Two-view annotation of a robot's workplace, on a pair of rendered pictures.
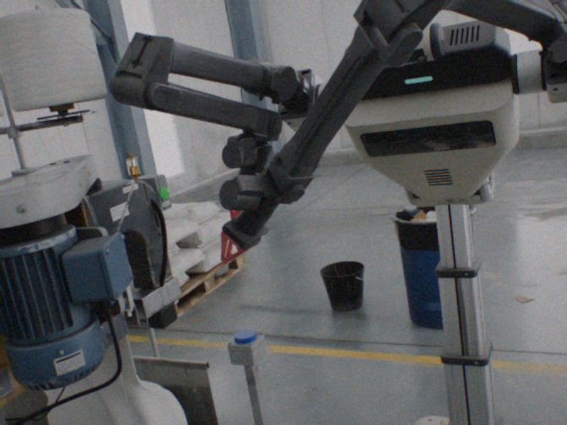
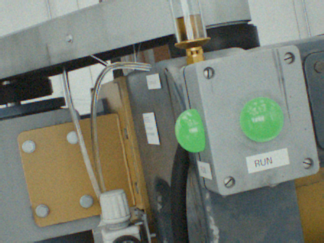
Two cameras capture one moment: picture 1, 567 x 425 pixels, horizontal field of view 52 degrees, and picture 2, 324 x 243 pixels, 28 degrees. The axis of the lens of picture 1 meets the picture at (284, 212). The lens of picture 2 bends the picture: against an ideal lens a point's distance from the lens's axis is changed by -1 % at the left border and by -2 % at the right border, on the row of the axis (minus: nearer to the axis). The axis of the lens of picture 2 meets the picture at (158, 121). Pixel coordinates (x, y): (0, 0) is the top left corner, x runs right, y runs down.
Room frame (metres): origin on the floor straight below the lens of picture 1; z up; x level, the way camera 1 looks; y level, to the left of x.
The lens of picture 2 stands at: (1.77, -0.01, 1.32)
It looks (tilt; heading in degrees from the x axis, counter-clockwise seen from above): 3 degrees down; 141
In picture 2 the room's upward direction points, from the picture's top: 11 degrees counter-clockwise
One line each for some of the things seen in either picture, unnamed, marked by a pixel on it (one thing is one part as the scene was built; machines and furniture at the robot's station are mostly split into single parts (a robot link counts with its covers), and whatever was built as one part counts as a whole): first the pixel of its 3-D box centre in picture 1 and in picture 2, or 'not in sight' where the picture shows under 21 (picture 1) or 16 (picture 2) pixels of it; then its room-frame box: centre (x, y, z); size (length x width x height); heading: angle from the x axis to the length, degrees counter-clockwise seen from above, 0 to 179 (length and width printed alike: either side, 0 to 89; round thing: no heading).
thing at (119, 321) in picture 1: (104, 329); not in sight; (1.22, 0.44, 1.04); 0.08 x 0.06 x 0.05; 152
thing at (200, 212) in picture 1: (176, 214); not in sight; (4.80, 0.89, 0.56); 0.67 x 0.43 x 0.15; 62
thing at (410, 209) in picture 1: (438, 263); not in sight; (3.23, -0.85, 0.32); 0.51 x 0.48 x 0.65; 152
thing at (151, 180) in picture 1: (152, 193); (249, 118); (1.46, 0.32, 1.29); 0.08 x 0.05 x 0.09; 62
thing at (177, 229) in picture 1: (154, 236); not in sight; (4.14, 0.97, 0.56); 0.66 x 0.42 x 0.15; 152
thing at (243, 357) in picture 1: (247, 348); not in sight; (1.49, 0.16, 0.81); 0.08 x 0.08 x 0.06; 62
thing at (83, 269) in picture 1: (100, 274); not in sight; (0.93, 0.32, 1.25); 0.10 x 0.08 x 0.12; 177
